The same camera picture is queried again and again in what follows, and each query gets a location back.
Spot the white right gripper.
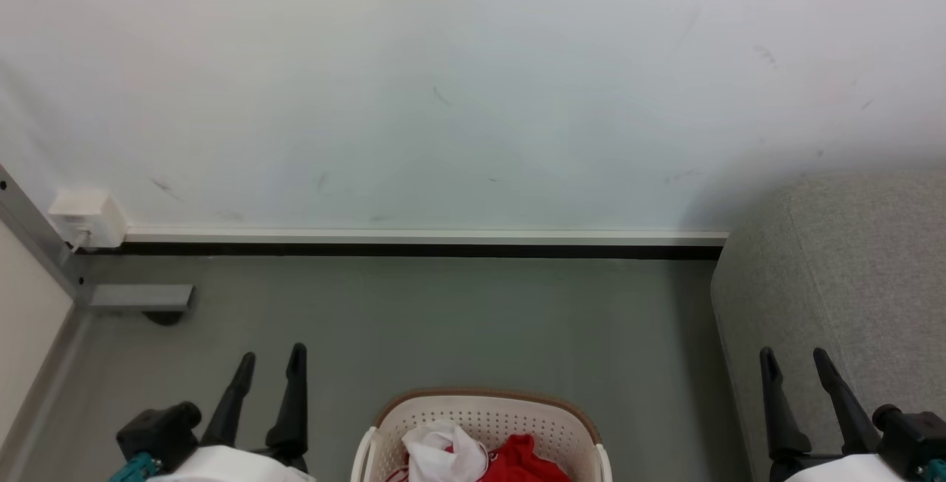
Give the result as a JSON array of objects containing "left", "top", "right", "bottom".
[{"left": 760, "top": 347, "right": 910, "bottom": 482}]

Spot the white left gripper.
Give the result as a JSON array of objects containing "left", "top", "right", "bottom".
[{"left": 144, "top": 344, "right": 317, "bottom": 482}]

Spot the white and red garment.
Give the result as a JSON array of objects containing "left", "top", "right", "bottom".
[{"left": 401, "top": 421, "right": 490, "bottom": 482}]

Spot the red garment with white stripe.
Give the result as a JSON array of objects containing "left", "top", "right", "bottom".
[{"left": 480, "top": 434, "right": 574, "bottom": 482}]

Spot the white perforated laundry basket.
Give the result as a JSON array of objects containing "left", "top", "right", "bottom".
[{"left": 351, "top": 388, "right": 613, "bottom": 482}]

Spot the grey fabric sofa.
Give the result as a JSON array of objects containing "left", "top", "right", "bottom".
[{"left": 709, "top": 172, "right": 946, "bottom": 482}]

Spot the white and black baseboard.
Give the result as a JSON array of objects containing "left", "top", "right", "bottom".
[{"left": 122, "top": 228, "right": 731, "bottom": 261}]

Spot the beige partition panel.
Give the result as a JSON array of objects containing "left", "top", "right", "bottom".
[{"left": 0, "top": 222, "right": 75, "bottom": 442}]

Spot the grey metal frame foot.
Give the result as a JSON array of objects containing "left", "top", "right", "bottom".
[{"left": 87, "top": 285, "right": 194, "bottom": 311}]

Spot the white wall socket box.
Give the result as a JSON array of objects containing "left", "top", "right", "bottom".
[{"left": 48, "top": 190, "right": 128, "bottom": 250}]

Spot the grey metal frame post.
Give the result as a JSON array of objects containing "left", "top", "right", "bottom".
[{"left": 0, "top": 164, "right": 91, "bottom": 307}]

